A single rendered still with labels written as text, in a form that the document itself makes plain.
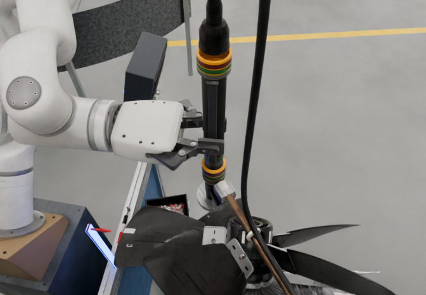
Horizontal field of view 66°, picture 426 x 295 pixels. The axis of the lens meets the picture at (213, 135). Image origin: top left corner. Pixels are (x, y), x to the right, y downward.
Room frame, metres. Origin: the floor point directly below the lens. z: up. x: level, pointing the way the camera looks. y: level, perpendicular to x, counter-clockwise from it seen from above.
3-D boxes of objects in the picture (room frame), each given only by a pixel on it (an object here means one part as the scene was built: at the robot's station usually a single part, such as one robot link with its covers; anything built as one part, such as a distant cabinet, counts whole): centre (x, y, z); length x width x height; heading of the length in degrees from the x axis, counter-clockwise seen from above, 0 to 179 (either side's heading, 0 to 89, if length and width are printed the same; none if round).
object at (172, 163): (0.29, 0.08, 1.65); 0.08 x 0.06 x 0.01; 24
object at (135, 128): (0.33, 0.11, 1.65); 0.11 x 0.10 x 0.07; 84
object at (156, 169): (0.89, 0.30, 0.39); 0.04 x 0.04 x 0.78; 83
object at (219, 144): (0.29, 0.02, 1.65); 0.07 x 0.03 x 0.03; 84
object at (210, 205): (0.31, -0.01, 1.49); 0.09 x 0.07 x 0.10; 28
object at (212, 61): (0.32, 0.00, 1.80); 0.04 x 0.04 x 0.03
